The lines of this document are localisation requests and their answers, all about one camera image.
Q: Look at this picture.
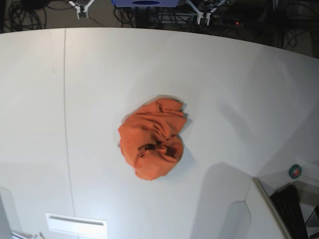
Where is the orange t-shirt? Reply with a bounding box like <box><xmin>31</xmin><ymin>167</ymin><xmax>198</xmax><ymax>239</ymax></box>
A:
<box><xmin>118</xmin><ymin>98</ymin><xmax>187</xmax><ymax>181</ymax></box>

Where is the blue box with oval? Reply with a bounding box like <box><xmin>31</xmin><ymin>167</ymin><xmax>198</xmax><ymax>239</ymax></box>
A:
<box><xmin>111</xmin><ymin>0</ymin><xmax>186</xmax><ymax>7</ymax></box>

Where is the green tape roll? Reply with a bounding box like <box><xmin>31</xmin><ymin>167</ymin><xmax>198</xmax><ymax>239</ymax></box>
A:
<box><xmin>289</xmin><ymin>164</ymin><xmax>302</xmax><ymax>179</ymax></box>

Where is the black keyboard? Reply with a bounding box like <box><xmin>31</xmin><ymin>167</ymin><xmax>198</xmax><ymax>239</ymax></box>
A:
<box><xmin>270</xmin><ymin>184</ymin><xmax>308</xmax><ymax>239</ymax></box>

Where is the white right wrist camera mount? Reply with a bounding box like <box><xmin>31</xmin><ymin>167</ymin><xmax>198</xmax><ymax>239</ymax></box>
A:
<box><xmin>68</xmin><ymin>0</ymin><xmax>94</xmax><ymax>19</ymax></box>

